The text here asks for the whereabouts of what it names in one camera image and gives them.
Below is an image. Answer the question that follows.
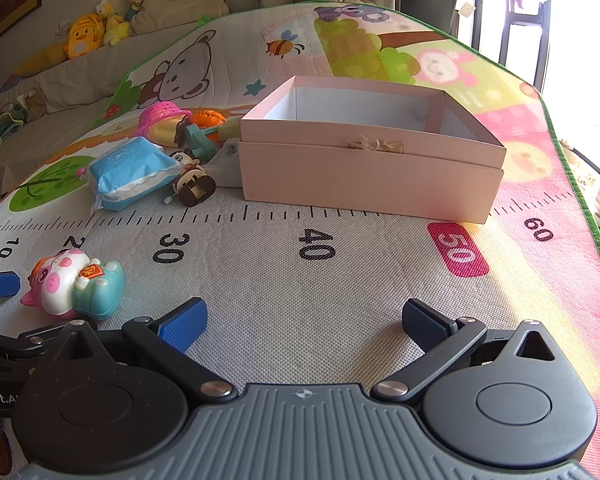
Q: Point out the orange toy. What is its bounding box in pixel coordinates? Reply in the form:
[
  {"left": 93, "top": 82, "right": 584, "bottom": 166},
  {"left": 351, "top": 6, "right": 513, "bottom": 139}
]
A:
[{"left": 192, "top": 108, "right": 229, "bottom": 129}]

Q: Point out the teal toy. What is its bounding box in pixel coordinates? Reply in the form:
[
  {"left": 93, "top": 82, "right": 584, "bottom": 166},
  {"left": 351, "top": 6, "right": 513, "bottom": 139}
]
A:
[{"left": 175, "top": 120, "right": 222, "bottom": 163}]

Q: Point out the cartoon printed play mat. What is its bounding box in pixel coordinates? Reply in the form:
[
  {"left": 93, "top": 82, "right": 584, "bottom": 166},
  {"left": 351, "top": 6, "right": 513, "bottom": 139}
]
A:
[{"left": 0, "top": 0, "right": 600, "bottom": 480}]

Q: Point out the green clothing with yellow cord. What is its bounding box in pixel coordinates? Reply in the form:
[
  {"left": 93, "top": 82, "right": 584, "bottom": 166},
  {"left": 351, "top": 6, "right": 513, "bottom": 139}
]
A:
[{"left": 0, "top": 87, "right": 46, "bottom": 153}]

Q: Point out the yellow duck plush backpack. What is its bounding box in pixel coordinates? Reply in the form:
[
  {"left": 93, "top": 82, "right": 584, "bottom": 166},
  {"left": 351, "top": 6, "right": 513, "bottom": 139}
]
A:
[{"left": 62, "top": 14, "right": 106, "bottom": 61}]

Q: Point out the beige pillow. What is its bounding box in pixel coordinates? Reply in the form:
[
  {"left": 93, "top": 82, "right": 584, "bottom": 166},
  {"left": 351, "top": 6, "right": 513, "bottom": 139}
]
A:
[{"left": 130, "top": 0, "right": 232, "bottom": 37}]

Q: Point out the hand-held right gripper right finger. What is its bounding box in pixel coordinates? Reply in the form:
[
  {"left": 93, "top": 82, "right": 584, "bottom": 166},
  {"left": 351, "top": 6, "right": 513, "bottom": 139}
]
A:
[{"left": 372, "top": 298, "right": 557, "bottom": 404}]

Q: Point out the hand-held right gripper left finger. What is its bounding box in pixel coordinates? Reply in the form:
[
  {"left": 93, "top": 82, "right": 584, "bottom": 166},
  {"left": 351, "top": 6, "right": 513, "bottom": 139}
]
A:
[{"left": 55, "top": 297, "right": 236, "bottom": 404}]

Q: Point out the blue tissue pack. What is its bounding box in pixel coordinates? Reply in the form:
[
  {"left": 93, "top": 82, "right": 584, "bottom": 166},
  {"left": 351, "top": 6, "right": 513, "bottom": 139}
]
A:
[{"left": 80, "top": 136, "right": 179, "bottom": 212}]

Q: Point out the pink cardboard box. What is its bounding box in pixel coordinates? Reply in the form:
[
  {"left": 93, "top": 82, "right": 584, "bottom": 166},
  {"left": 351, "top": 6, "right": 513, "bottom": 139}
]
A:
[{"left": 239, "top": 75, "right": 507, "bottom": 225}]

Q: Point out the black window frame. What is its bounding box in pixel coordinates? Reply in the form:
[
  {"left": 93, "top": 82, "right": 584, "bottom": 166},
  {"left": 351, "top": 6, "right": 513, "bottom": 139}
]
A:
[{"left": 450, "top": 0, "right": 552, "bottom": 88}]

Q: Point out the wind-up doll toy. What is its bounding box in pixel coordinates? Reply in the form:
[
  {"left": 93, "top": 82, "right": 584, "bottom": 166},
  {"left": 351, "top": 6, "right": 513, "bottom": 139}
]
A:
[{"left": 162, "top": 149, "right": 217, "bottom": 207}]

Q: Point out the small yellow duck plush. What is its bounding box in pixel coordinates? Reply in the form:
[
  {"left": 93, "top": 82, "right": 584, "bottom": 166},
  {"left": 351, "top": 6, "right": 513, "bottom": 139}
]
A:
[{"left": 96, "top": 0, "right": 131, "bottom": 47}]

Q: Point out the grey power strip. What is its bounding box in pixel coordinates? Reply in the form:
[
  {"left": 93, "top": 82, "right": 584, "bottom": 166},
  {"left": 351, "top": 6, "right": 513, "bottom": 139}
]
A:
[{"left": 207, "top": 141, "right": 242, "bottom": 189}]

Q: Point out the beige covered sofa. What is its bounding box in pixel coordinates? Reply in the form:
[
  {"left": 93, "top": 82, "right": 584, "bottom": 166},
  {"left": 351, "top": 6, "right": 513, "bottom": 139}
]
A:
[{"left": 0, "top": 0, "right": 241, "bottom": 201}]

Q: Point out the pink basket toy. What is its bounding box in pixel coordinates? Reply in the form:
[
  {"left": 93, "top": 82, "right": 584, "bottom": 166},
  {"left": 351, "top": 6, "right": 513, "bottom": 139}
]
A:
[{"left": 137, "top": 101, "right": 192, "bottom": 149}]

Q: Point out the long yellow plush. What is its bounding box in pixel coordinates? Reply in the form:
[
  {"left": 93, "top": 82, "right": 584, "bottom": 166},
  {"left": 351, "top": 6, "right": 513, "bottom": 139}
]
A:
[{"left": 15, "top": 42, "right": 71, "bottom": 77}]

